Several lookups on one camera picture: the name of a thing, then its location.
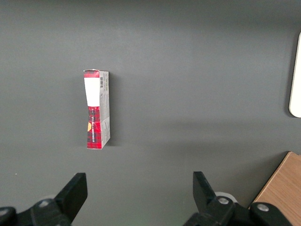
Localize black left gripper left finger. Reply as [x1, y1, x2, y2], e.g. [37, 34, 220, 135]
[0, 173, 88, 226]

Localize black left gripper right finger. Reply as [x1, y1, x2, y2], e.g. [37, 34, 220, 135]
[185, 171, 292, 226]

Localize wooden drawer cabinet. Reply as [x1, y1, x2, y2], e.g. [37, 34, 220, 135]
[248, 151, 301, 226]

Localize red plaid carton box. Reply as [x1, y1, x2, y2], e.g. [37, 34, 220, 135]
[83, 69, 111, 150]

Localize cream rectangular tray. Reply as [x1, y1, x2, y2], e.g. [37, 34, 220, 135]
[288, 32, 301, 118]

